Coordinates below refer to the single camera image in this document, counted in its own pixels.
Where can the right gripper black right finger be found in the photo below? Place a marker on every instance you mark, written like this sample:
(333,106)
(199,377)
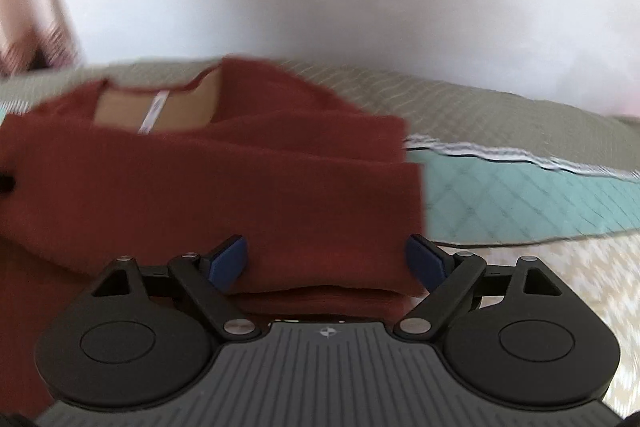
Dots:
(515,334)

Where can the dark red knit sweater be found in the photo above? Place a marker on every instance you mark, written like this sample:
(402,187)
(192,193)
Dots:
(322,192)

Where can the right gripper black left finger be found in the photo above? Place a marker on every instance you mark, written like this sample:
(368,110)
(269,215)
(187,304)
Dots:
(138,336)

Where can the patterned quilted bedspread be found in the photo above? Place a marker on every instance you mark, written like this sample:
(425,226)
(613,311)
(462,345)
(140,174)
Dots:
(500,177)

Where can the pink striped curtain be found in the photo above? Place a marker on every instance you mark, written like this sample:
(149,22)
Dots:
(35,34)

